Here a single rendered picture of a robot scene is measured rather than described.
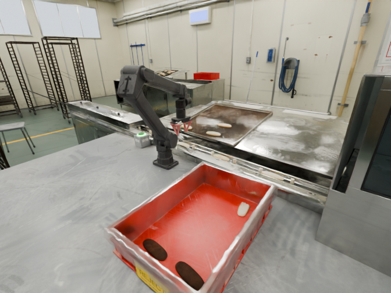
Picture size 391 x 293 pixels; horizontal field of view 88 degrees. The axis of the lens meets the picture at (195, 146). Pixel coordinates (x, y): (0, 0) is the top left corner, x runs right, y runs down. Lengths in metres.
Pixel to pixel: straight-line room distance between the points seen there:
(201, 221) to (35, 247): 0.52
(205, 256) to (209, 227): 0.11
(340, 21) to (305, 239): 4.14
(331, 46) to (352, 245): 4.08
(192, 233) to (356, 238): 0.46
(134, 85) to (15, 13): 7.36
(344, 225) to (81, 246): 0.76
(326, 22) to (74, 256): 4.57
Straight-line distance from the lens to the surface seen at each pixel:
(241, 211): 0.78
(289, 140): 1.21
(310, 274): 0.69
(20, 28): 8.03
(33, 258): 0.82
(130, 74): 0.82
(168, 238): 0.71
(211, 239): 0.70
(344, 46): 4.55
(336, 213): 0.70
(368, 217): 0.69
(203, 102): 4.19
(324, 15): 4.67
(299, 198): 0.87
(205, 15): 5.77
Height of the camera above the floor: 1.34
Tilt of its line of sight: 24 degrees down
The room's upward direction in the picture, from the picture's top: 1 degrees counter-clockwise
